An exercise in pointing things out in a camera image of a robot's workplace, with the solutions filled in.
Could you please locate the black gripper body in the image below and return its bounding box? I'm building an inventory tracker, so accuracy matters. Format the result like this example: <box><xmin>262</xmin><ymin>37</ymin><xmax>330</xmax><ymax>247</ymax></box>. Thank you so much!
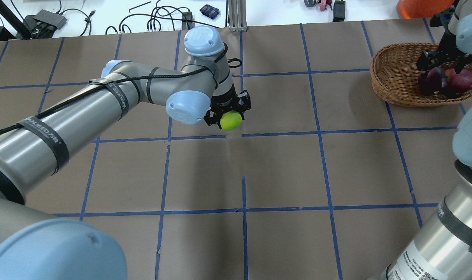
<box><xmin>416</xmin><ymin>31</ymin><xmax>472</xmax><ymax>74</ymax></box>
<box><xmin>204</xmin><ymin>90</ymin><xmax>251</xmax><ymax>126</ymax></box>

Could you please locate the green apple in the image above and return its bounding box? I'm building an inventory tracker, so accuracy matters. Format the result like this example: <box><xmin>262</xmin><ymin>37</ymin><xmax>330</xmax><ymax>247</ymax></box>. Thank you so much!
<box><xmin>219</xmin><ymin>110</ymin><xmax>243</xmax><ymax>131</ymax></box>

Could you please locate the red yellow apple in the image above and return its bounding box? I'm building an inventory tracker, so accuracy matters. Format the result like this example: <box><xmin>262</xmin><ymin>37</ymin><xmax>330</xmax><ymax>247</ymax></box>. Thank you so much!
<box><xmin>445</xmin><ymin>68</ymin><xmax>472</xmax><ymax>95</ymax></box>

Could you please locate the dark red apple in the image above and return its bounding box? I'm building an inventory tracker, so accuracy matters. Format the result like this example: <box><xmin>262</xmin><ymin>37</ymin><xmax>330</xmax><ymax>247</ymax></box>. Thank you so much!
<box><xmin>418</xmin><ymin>67</ymin><xmax>449</xmax><ymax>96</ymax></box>

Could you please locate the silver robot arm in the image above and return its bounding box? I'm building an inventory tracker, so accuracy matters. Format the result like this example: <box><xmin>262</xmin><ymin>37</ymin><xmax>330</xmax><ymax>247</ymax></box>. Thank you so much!
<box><xmin>0</xmin><ymin>26</ymin><xmax>251</xmax><ymax>280</ymax></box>
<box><xmin>370</xmin><ymin>0</ymin><xmax>472</xmax><ymax>280</ymax></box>

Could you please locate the wicker basket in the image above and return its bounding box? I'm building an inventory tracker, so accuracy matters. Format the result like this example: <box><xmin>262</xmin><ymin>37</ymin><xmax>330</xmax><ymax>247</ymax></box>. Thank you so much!
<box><xmin>370</xmin><ymin>42</ymin><xmax>472</xmax><ymax>108</ymax></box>

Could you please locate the orange object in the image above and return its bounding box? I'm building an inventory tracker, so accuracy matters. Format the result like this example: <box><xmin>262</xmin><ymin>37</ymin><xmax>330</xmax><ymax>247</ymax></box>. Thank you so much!
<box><xmin>396</xmin><ymin>0</ymin><xmax>454</xmax><ymax>19</ymax></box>

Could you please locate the grey usb hub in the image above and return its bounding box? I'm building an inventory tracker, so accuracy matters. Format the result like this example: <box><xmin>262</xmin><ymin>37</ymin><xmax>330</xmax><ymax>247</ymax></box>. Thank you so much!
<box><xmin>23</xmin><ymin>9</ymin><xmax>67</xmax><ymax>39</ymax></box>

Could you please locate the black monitor stand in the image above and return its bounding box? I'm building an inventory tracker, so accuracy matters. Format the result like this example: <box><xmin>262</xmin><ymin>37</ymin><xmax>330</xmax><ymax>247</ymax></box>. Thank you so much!
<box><xmin>0</xmin><ymin>0</ymin><xmax>33</xmax><ymax>40</ymax></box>

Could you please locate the aluminium frame post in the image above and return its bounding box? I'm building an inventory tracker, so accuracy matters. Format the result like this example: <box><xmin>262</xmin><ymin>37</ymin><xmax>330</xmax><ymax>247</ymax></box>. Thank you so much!
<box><xmin>227</xmin><ymin>0</ymin><xmax>248</xmax><ymax>32</ymax></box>

